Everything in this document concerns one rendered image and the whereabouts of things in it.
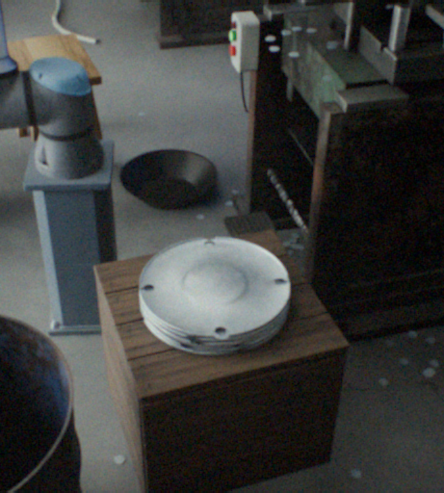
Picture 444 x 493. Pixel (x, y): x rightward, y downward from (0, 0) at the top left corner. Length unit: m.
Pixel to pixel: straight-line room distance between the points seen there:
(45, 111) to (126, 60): 1.67
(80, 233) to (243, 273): 0.44
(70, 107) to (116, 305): 0.42
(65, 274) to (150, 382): 0.56
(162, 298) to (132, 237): 0.82
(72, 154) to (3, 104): 0.18
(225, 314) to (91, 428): 0.49
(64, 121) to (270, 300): 0.57
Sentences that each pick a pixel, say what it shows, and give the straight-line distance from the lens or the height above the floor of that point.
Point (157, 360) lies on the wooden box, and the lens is 1.45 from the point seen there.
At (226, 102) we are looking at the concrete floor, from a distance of 2.99.
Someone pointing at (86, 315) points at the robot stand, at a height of 0.06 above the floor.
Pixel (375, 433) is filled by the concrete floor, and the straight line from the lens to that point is 1.83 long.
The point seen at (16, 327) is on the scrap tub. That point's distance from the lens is 1.38.
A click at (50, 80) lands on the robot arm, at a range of 1.66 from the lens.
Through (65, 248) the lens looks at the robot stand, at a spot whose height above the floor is 0.27.
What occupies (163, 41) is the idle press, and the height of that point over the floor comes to 0.03.
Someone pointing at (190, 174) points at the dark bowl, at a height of 0.02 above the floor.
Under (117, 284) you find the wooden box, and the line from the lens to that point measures 1.61.
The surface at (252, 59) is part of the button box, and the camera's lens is 2.07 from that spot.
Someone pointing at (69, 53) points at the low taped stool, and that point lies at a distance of 2.60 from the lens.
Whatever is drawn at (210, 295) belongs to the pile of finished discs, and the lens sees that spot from 1.50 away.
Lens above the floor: 1.40
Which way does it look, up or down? 38 degrees down
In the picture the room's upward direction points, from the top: 1 degrees clockwise
